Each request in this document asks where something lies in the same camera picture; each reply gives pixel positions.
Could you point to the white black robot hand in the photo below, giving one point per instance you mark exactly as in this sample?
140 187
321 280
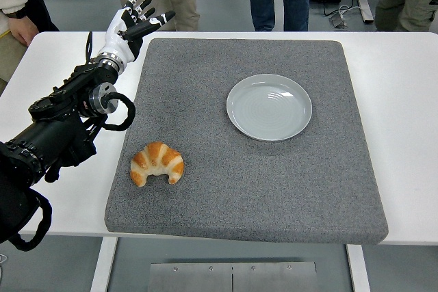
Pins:
118 40

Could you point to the black wristwatch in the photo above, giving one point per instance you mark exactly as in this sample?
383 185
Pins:
15 14

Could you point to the grey power adapter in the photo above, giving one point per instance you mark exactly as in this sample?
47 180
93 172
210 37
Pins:
338 20

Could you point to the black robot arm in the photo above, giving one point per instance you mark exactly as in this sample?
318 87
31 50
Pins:
51 134

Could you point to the person's hand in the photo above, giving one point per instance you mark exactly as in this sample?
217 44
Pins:
22 30

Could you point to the golden croissant bread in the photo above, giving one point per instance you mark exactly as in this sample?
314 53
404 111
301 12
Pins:
154 157

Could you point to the pale grey round plate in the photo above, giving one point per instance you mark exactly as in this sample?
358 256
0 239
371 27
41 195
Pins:
270 110

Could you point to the grey metal plate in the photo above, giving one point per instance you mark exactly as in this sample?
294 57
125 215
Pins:
205 280

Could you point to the white table leg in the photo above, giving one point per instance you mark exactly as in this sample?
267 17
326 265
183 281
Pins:
358 268
102 264

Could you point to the grey felt mat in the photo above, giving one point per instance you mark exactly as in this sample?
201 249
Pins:
239 186

